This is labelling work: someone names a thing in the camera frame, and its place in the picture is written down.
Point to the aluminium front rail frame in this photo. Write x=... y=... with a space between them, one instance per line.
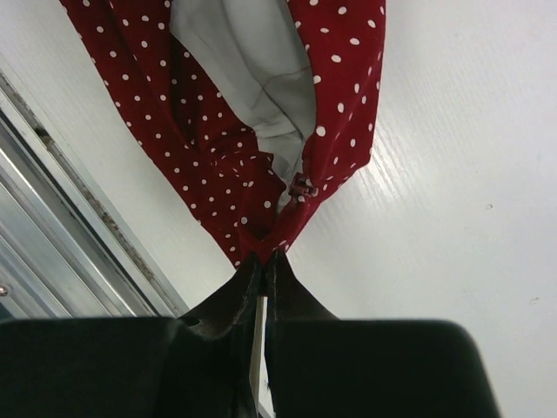
x=62 y=254

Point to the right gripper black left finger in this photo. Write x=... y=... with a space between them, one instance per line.
x=196 y=365

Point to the red polka dot skirt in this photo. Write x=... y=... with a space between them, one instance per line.
x=256 y=112

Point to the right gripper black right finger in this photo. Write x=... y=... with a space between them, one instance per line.
x=322 y=366

